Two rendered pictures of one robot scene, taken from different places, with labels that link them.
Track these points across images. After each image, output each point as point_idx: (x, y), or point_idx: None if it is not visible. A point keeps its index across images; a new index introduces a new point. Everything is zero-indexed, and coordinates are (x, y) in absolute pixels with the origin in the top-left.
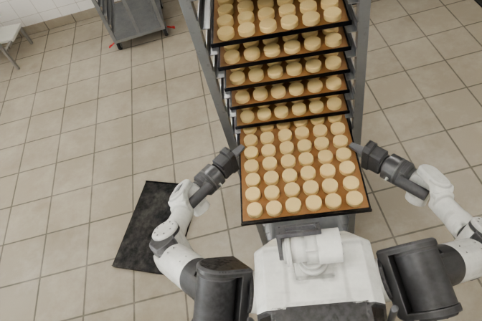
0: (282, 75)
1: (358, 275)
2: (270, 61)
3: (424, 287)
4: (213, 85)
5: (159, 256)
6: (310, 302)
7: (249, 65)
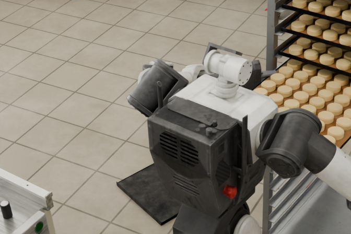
0: (337, 16)
1: (247, 109)
2: None
3: (282, 135)
4: None
5: (143, 69)
6: (204, 104)
7: None
